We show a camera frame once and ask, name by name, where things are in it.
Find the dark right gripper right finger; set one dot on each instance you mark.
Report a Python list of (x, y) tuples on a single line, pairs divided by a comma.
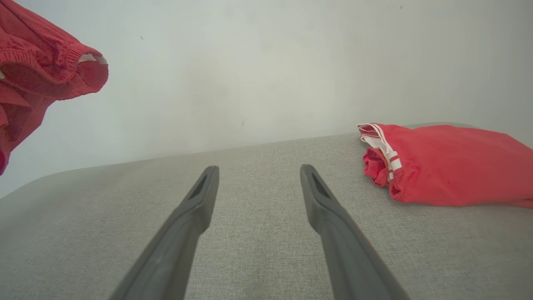
[(349, 254)]

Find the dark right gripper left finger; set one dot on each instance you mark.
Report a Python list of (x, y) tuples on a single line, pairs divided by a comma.
[(175, 250)]

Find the red garment striped white trim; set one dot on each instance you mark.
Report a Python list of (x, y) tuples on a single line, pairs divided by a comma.
[(449, 166)]

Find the red garment plain white band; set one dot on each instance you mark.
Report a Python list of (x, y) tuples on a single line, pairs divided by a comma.
[(37, 62)]

